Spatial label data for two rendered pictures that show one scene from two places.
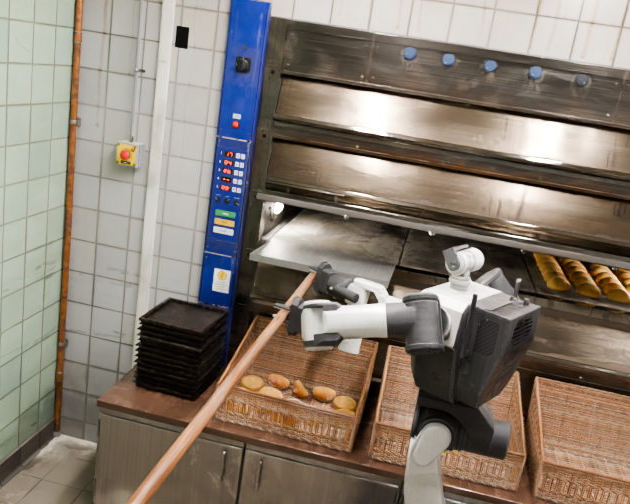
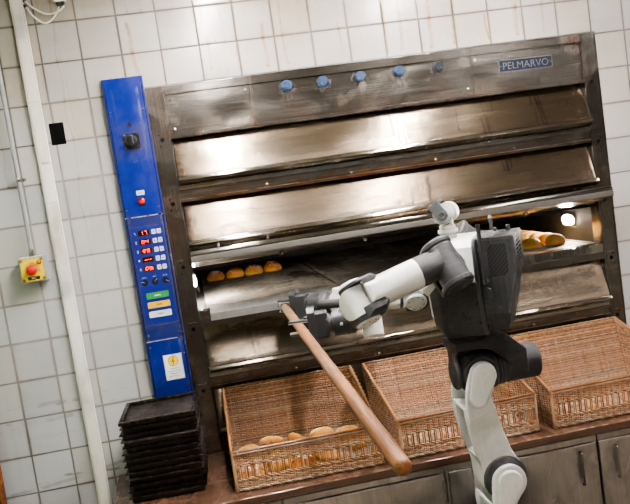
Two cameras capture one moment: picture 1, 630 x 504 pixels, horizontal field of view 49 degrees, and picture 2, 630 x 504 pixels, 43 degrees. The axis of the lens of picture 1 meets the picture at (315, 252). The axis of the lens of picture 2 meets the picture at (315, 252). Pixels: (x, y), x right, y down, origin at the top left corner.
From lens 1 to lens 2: 0.86 m
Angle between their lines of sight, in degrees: 20
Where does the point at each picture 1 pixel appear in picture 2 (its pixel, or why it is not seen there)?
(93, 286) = (27, 432)
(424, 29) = (292, 60)
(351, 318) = (391, 279)
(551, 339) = not seen: hidden behind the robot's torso
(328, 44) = (208, 99)
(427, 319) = (453, 255)
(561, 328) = not seen: hidden behind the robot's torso
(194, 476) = not seen: outside the picture
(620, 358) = (557, 292)
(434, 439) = (483, 376)
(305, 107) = (205, 163)
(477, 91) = (356, 101)
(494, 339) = (505, 258)
